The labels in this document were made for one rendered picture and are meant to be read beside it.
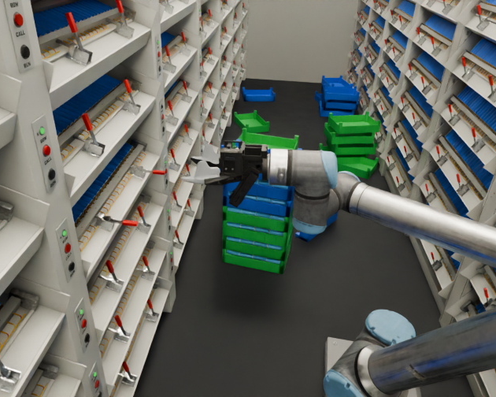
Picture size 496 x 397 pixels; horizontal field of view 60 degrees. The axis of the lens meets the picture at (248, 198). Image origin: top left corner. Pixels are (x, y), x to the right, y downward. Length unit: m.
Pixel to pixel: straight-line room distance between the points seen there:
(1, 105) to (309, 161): 0.64
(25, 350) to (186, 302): 1.13
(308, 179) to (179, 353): 0.94
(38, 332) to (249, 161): 0.58
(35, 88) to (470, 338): 0.94
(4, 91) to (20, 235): 0.22
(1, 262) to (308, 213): 0.68
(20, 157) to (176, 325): 1.22
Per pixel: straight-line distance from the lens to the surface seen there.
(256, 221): 1.91
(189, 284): 1.99
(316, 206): 1.08
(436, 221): 1.11
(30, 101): 0.74
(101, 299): 1.19
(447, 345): 1.09
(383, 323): 1.43
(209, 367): 1.68
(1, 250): 0.75
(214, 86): 2.80
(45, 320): 0.90
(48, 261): 0.84
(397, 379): 1.21
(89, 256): 1.02
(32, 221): 0.79
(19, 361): 0.85
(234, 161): 1.04
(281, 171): 1.03
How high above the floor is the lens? 1.33
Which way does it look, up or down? 31 degrees down
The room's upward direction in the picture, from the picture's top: 3 degrees clockwise
